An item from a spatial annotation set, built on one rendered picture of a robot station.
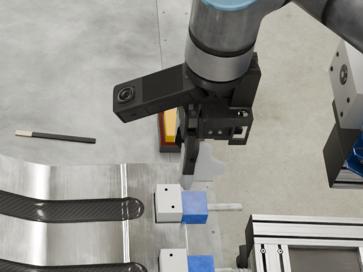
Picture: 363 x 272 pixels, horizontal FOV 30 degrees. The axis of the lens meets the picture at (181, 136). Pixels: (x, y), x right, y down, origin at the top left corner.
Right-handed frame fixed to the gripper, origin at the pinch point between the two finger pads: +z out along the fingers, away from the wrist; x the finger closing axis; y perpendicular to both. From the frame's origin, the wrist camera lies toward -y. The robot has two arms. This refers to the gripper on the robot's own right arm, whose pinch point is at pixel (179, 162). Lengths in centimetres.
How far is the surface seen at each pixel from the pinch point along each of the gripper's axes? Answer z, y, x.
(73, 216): 13.0, -14.4, -0.4
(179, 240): 11.9, 0.9, -5.4
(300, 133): 101, 59, 84
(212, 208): 11.4, 6.3, -0.3
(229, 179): 101, 32, 65
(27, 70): 20.8, -23.6, 36.2
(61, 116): 20.8, -17.1, 25.1
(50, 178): 12.5, -18.0, 5.9
